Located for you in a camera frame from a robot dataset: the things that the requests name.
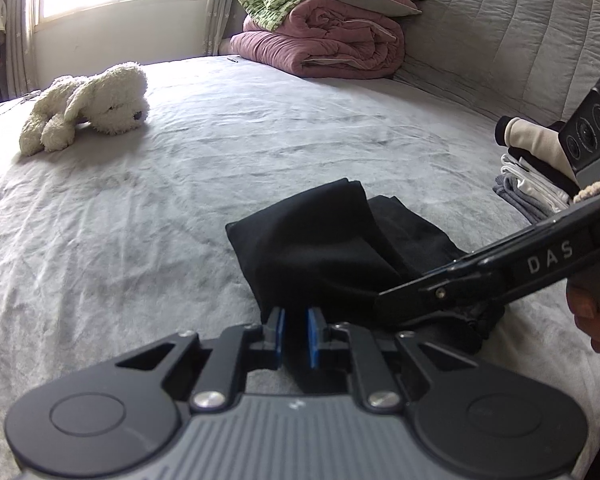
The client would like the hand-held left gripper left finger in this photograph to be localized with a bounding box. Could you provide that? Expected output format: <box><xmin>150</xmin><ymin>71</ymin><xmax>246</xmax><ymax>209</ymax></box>
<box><xmin>115</xmin><ymin>307</ymin><xmax>286</xmax><ymax>413</ymax></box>

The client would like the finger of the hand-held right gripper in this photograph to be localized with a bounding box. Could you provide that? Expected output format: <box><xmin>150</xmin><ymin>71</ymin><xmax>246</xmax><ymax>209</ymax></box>
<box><xmin>374</xmin><ymin>255</ymin><xmax>508</xmax><ymax>322</ymax></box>
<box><xmin>397</xmin><ymin>307</ymin><xmax>506</xmax><ymax>343</ymax></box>

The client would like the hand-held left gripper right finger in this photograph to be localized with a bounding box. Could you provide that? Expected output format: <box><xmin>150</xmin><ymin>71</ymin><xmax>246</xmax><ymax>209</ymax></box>
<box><xmin>307</xmin><ymin>308</ymin><xmax>476</xmax><ymax>413</ymax></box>

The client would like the black t-shirt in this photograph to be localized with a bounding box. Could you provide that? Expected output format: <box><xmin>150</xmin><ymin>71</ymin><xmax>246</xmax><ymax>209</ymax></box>
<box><xmin>225</xmin><ymin>177</ymin><xmax>506</xmax><ymax>396</ymax></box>

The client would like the grey folded garment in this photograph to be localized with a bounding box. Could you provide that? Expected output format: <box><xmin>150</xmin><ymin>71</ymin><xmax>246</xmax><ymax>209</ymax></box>
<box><xmin>492</xmin><ymin>172</ymin><xmax>556</xmax><ymax>226</ymax></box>

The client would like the black folded garment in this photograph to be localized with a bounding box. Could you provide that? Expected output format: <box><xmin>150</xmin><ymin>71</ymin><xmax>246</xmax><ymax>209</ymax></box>
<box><xmin>507</xmin><ymin>146</ymin><xmax>581</xmax><ymax>196</ymax></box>

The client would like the beige folded garment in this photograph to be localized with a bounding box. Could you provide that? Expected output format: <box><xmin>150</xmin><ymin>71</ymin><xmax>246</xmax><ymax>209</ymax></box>
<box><xmin>495</xmin><ymin>116</ymin><xmax>581</xmax><ymax>186</ymax></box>

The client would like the bed with grey sheet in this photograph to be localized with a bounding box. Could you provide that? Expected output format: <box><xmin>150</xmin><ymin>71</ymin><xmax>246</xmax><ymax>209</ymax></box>
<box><xmin>0</xmin><ymin>55</ymin><xmax>600</xmax><ymax>480</ymax></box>

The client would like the grey padded headboard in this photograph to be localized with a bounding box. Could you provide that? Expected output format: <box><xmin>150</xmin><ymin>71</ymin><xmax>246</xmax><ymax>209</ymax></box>
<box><xmin>387</xmin><ymin>0</ymin><xmax>600</xmax><ymax>133</ymax></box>

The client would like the pink folded quilt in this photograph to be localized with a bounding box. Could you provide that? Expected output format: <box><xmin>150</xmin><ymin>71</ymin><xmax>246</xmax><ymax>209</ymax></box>
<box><xmin>229</xmin><ymin>0</ymin><xmax>406</xmax><ymax>80</ymax></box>

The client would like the white plush dog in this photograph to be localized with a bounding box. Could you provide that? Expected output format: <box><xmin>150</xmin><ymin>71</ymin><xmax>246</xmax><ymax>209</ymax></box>
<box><xmin>19</xmin><ymin>62</ymin><xmax>151</xmax><ymax>157</ymax></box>

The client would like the grey star curtain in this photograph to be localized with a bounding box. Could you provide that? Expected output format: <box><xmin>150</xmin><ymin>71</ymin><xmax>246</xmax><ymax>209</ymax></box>
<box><xmin>5</xmin><ymin>0</ymin><xmax>41</xmax><ymax>101</ymax></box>
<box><xmin>205</xmin><ymin>0</ymin><xmax>241</xmax><ymax>56</ymax></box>

